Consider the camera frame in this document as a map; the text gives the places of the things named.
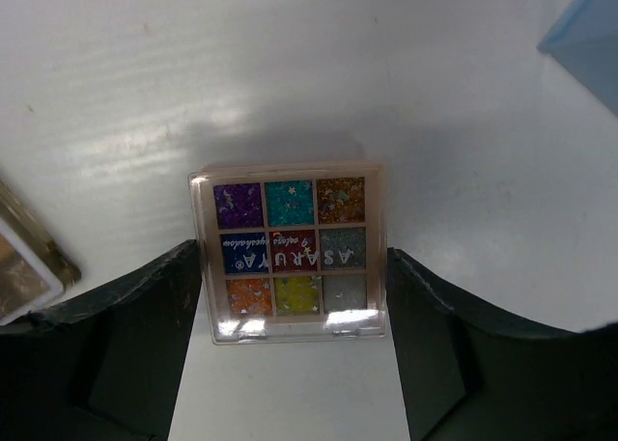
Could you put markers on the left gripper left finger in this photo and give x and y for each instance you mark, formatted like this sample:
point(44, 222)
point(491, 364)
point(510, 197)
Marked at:
point(106, 364)

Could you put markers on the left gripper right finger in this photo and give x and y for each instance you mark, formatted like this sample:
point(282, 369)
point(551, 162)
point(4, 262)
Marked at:
point(470, 370)

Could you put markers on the brown eyeshadow palette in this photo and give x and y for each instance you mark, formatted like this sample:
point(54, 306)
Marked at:
point(34, 269)

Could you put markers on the colourful glitter eyeshadow palette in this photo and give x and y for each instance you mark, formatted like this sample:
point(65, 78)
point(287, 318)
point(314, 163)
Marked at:
point(292, 253)

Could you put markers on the three-compartment organizer tray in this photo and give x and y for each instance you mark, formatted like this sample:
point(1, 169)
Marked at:
point(583, 40)

